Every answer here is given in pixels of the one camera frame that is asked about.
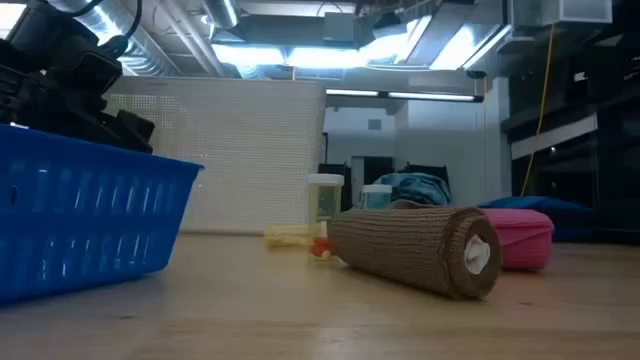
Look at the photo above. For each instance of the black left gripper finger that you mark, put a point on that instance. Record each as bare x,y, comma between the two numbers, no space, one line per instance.
135,130

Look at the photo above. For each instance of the white perforated storage bin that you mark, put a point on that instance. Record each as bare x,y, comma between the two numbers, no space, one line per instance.
240,150

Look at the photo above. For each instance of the pale yellow tube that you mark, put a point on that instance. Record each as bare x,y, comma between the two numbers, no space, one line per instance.
287,235

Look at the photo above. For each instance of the clear plastic vial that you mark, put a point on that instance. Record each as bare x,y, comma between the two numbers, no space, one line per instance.
325,200

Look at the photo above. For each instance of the orange red small medicine item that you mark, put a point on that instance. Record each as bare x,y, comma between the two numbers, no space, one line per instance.
321,246

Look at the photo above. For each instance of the teal pill bottle white cap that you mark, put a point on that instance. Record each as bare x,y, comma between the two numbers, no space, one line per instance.
376,197

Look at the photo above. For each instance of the teal patterned cloth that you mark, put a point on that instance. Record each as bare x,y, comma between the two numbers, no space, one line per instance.
415,187

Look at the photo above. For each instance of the brown bandage roll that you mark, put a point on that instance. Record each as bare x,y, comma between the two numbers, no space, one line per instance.
400,245

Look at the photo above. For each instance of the pink bandage roll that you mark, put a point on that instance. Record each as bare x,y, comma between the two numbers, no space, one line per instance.
525,240

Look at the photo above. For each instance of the blue plastic slotted basket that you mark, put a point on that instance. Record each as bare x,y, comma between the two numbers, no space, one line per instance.
75,225

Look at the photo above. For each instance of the ceiling light strip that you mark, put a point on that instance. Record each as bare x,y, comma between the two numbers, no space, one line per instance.
400,93

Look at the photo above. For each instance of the blue first aid pouch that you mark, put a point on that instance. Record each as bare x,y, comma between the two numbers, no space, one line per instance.
570,220

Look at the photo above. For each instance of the black shelving unit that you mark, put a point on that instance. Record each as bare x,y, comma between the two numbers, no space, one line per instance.
615,150

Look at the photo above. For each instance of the silver spiral ventilation duct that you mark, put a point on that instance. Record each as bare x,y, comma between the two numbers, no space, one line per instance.
222,12

